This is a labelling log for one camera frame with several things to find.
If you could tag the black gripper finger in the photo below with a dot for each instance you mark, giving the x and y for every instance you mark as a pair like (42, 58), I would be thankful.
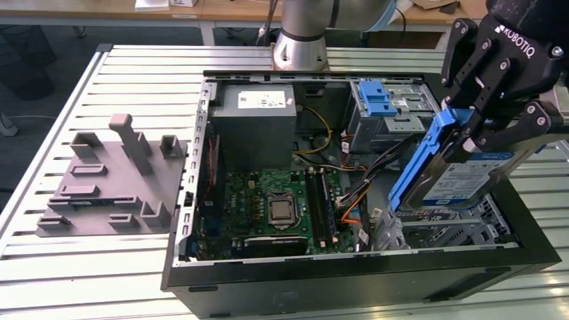
(463, 50)
(538, 118)

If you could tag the hard disk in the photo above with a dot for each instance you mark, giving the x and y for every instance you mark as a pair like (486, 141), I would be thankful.
(463, 180)

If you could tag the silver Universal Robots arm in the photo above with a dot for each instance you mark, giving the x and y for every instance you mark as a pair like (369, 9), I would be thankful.
(303, 50)

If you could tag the metal disk bay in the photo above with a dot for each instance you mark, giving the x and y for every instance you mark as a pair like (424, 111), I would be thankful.
(444, 225)

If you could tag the brown cardboard piece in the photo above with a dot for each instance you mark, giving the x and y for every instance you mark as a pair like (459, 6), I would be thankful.
(434, 5)

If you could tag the blue plastic drive latch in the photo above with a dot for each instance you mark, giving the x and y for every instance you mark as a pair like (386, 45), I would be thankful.
(377, 100)

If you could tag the metal optical drive cage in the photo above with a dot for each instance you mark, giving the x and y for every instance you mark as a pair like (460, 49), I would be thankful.
(400, 125)

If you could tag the grey power supply unit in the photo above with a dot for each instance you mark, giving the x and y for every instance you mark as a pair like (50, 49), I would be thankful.
(254, 143)

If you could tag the black RAM slot bank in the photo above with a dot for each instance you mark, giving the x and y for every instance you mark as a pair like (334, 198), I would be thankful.
(318, 206)

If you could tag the green motherboard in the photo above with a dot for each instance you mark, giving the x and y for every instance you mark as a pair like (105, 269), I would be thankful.
(267, 181)

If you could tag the silver CPU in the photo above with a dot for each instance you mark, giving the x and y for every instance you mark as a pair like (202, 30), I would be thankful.
(282, 210)

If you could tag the small white box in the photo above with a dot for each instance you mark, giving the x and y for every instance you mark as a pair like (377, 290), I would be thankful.
(185, 2)

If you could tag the black graphics card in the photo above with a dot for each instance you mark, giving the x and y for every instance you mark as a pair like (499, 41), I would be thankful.
(277, 245)

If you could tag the large white box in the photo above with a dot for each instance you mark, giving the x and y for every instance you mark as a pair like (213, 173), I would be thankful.
(151, 5)

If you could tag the black open PC case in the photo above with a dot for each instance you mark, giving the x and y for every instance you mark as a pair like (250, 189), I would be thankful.
(311, 293)

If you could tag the grey parts rack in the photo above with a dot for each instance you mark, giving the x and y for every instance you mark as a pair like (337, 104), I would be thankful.
(111, 190)

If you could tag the black round bin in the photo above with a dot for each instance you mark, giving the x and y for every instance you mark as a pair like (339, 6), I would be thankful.
(27, 60)

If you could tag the grey stand foot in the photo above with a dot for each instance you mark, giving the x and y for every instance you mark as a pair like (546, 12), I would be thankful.
(9, 128)

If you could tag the wooden desk with white frame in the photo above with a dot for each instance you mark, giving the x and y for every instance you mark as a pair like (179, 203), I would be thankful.
(89, 10)

